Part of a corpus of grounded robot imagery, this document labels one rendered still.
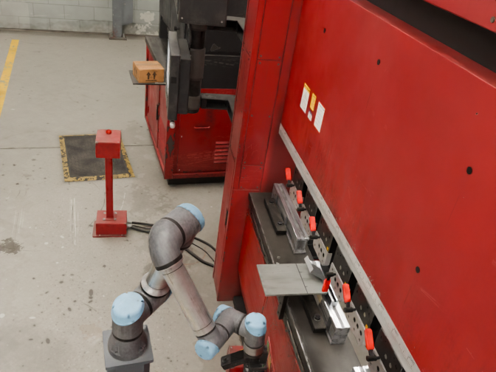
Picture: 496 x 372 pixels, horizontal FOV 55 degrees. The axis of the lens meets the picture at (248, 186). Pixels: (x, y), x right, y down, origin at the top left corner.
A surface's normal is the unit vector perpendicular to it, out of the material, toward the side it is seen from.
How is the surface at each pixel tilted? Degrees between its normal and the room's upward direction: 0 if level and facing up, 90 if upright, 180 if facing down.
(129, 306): 7
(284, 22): 90
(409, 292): 90
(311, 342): 0
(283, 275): 0
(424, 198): 90
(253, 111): 90
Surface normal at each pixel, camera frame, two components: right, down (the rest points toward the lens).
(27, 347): 0.14, -0.84
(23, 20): 0.30, 0.54
